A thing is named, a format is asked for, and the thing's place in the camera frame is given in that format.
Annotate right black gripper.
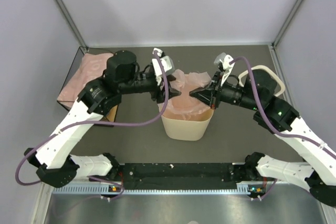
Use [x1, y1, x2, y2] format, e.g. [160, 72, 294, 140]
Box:
[190, 71, 261, 111]

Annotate pink plastic trash bag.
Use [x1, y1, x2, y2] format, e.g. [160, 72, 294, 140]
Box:
[163, 69, 211, 121]

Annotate cream plastic trash bin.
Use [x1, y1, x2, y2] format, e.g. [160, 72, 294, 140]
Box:
[161, 102, 214, 141]

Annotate cream bin rim ring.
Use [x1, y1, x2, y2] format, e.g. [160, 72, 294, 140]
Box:
[237, 65, 286, 96]

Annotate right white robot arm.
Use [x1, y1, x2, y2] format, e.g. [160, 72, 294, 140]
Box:
[190, 68, 335, 207]

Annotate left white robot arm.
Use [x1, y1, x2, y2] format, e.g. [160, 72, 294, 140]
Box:
[25, 48, 180, 188]

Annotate pink folded bag stack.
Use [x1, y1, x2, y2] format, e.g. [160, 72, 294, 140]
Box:
[57, 52, 113, 111]

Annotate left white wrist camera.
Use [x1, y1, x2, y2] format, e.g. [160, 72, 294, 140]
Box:
[152, 48, 175, 85]

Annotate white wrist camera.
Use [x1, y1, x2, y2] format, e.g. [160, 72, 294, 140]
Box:
[214, 52, 235, 87]
[152, 48, 175, 85]

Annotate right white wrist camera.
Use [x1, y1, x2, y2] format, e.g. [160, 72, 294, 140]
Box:
[214, 52, 235, 87]

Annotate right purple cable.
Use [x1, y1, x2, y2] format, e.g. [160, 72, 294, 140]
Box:
[228, 56, 336, 200]

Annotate black wire frame box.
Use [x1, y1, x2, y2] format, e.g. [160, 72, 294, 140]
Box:
[57, 47, 113, 111]

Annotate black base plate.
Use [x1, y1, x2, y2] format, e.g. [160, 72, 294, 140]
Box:
[102, 163, 265, 183]

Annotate grey slotted cable duct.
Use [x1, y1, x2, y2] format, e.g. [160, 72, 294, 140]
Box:
[52, 183, 266, 196]

